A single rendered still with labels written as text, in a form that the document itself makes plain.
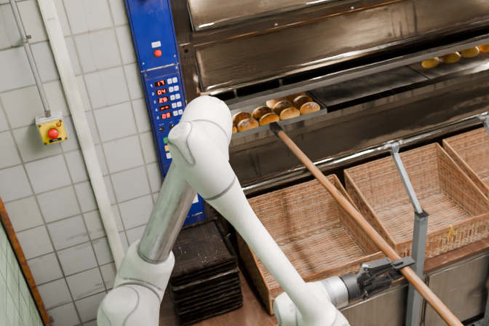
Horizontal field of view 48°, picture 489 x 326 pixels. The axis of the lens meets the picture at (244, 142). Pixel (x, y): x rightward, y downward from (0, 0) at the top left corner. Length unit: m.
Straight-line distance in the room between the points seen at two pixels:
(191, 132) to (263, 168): 1.31
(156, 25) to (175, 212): 0.81
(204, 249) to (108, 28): 0.97
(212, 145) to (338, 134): 1.46
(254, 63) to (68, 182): 0.91
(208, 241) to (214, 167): 1.10
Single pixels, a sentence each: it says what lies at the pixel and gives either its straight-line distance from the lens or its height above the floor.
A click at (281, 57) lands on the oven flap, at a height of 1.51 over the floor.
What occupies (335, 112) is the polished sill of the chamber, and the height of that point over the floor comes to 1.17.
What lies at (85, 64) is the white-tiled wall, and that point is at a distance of 2.15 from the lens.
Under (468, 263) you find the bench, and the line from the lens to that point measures 2.82.
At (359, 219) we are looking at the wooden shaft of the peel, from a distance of 1.89.
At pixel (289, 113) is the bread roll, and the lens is 2.51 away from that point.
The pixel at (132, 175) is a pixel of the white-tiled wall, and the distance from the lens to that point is 2.39.
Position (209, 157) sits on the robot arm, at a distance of 1.28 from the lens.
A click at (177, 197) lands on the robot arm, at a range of 1.55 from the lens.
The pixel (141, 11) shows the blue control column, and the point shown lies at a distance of 2.09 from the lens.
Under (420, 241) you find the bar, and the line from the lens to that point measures 2.42.
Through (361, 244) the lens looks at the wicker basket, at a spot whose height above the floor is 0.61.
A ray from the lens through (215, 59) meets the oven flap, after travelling 2.27.
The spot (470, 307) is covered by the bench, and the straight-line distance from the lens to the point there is 3.09.
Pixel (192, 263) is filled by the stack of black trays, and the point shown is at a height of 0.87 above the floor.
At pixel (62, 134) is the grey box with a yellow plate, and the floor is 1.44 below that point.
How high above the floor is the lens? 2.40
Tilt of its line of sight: 31 degrees down
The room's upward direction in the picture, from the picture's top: 6 degrees counter-clockwise
